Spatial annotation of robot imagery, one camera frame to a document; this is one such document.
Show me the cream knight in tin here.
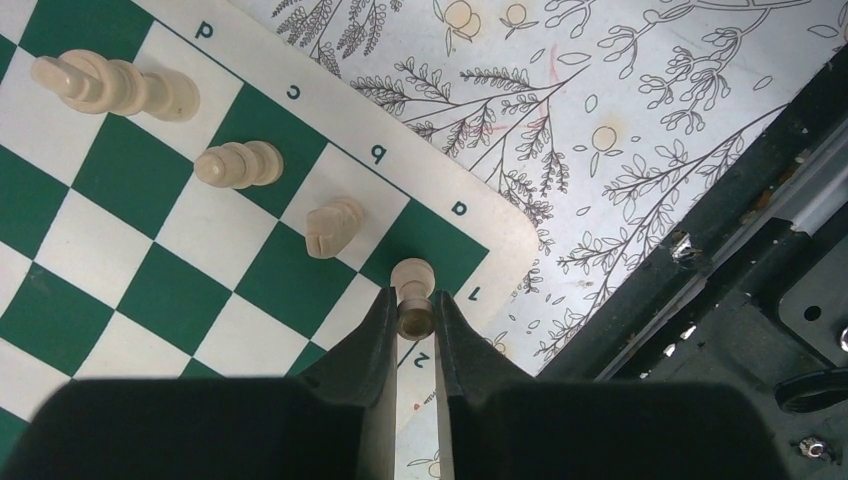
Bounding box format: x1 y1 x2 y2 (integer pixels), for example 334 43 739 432
305 197 365 259

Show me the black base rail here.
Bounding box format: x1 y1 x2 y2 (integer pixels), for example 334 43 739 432
540 47 847 479

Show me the floral table mat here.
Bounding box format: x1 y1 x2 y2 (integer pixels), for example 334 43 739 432
225 0 848 480

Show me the cream bishop on board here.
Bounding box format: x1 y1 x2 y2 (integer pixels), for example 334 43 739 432
193 140 284 189

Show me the green white chess board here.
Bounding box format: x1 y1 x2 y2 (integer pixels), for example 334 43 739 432
1 1 536 458

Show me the cream rook chess piece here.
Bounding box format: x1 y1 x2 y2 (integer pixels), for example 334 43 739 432
390 258 436 341

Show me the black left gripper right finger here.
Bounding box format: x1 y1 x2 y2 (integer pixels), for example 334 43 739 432
434 290 788 479

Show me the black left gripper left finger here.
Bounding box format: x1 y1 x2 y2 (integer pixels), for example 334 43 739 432
1 288 398 479

